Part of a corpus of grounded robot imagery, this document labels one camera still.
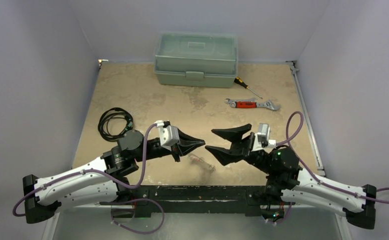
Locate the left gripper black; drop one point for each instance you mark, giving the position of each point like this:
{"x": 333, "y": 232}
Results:
{"x": 185, "y": 145}

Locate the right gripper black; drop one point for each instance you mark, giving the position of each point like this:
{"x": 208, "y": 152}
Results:
{"x": 247, "y": 146}

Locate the silver metal key holder plate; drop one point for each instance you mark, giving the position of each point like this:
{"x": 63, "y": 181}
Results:
{"x": 200, "y": 162}

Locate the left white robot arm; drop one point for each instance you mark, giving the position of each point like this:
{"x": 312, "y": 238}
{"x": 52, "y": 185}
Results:
{"x": 104, "y": 178}

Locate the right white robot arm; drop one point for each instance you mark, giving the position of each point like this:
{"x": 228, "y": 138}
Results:
{"x": 288, "y": 182}

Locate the silver open-end wrench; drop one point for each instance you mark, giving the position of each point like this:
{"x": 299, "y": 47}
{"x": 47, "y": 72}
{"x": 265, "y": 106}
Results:
{"x": 241, "y": 100}

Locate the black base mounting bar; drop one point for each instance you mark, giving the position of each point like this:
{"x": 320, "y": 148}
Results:
{"x": 250, "y": 201}

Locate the black yellow screwdriver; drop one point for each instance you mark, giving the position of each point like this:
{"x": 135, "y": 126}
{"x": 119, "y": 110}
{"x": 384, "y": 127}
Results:
{"x": 241, "y": 83}

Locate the green plastic toolbox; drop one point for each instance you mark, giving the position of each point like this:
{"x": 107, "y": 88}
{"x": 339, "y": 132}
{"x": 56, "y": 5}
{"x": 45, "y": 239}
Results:
{"x": 196, "y": 59}

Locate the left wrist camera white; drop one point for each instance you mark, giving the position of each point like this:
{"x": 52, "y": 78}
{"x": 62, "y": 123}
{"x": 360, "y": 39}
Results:
{"x": 168, "y": 134}

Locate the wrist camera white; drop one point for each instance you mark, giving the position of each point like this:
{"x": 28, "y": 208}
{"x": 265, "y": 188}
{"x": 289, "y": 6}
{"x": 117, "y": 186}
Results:
{"x": 168, "y": 134}
{"x": 262, "y": 138}

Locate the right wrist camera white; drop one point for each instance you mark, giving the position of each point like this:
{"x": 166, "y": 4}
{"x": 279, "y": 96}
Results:
{"x": 262, "y": 138}

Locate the red handled adjustable wrench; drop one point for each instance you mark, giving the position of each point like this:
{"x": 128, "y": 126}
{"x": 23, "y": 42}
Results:
{"x": 253, "y": 104}

